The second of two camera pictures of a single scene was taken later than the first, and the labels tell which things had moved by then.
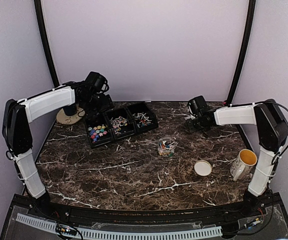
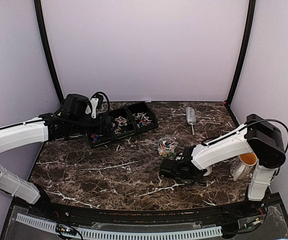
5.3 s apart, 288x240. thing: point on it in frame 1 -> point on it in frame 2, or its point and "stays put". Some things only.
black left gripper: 107,104 -> 107,131
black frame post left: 42,26 stays put
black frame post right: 251,8 stays put
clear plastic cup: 166,146 stays put
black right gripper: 192,128 -> 203,172
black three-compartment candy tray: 105,127 stays put
